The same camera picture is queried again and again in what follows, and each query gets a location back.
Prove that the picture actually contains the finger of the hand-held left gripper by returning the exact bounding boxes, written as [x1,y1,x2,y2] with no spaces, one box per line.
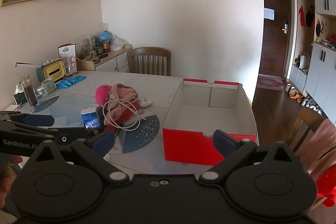
[47,127,91,146]
[16,113,55,127]

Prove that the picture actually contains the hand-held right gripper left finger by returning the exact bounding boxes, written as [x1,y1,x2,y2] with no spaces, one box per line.
[29,130,130,185]

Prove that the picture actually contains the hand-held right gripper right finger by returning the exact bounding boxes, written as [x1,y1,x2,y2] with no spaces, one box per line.
[198,130,301,185]

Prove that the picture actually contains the white charging cable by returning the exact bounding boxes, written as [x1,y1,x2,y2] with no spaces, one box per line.
[102,99,147,132]

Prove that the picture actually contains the small blue box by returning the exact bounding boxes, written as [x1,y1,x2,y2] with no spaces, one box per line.
[80,109,102,132]

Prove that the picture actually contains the dark red scarf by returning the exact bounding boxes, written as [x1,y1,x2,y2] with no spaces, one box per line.
[104,108,137,133]

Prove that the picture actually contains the red cardboard box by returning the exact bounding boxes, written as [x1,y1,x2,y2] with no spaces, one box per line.
[162,78,258,165]

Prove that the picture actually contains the pink fluffy plush toy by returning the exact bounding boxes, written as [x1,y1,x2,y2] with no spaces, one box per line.
[95,84,114,104]

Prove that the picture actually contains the pink fleece hat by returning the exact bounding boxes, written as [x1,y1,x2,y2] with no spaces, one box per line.
[105,83,139,110]

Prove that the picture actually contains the person's left hand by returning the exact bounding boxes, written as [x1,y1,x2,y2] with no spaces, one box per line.
[0,156,24,212]

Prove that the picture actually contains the glass jar of dark liquid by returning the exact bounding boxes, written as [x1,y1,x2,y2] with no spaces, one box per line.
[20,75,40,109]

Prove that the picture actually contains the green tissue pack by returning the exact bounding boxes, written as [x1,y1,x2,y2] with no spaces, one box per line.
[12,82,27,105]

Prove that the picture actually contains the printed table mat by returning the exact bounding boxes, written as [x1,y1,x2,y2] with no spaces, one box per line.
[16,70,252,164]

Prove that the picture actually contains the green mug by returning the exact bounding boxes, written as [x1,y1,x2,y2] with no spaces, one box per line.
[41,78,56,94]

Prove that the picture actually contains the blue rubber gloves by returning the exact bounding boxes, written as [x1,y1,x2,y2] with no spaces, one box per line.
[56,75,87,89]

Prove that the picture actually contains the yellow green tissue box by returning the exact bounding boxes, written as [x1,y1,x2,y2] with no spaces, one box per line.
[36,60,66,83]

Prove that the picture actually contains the white paper with red edge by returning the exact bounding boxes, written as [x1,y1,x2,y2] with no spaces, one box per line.
[15,62,43,69]

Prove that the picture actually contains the clear glass cups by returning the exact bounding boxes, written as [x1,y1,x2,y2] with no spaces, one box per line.
[64,57,78,75]

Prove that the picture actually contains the red white carton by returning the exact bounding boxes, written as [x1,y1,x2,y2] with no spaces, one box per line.
[57,43,77,62]

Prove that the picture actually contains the red patterned doormat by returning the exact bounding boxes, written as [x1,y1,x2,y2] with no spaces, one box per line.
[256,75,286,90]

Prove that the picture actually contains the wooden sideboard cabinet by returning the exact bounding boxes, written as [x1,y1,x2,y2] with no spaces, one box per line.
[76,44,133,73]

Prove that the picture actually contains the wooden dining chair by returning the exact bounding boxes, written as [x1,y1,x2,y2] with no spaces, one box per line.
[285,106,336,180]
[127,47,172,77]

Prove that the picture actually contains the orange slippers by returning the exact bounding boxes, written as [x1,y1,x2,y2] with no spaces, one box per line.
[289,91,305,103]

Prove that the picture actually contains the clear plastic container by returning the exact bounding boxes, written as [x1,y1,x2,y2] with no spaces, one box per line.
[69,34,93,60]

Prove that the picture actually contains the pile of sneakers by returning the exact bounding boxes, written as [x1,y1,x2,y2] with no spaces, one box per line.
[302,99,321,113]

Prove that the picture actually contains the clear plastic bags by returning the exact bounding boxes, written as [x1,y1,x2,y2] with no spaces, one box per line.
[110,35,127,51]

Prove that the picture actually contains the pink fringed scarf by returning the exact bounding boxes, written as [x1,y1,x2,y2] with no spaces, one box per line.
[298,118,336,183]

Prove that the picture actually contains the brown wooden door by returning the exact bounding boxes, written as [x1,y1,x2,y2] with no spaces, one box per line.
[258,0,294,79]

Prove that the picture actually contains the bright red cloth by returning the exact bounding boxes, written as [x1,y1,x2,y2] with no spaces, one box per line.
[315,165,336,209]

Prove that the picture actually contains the white tote bag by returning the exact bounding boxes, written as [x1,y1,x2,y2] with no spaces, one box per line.
[298,52,312,69]

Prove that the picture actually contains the paper sign on door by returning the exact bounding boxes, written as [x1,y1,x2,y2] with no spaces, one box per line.
[264,7,276,20]

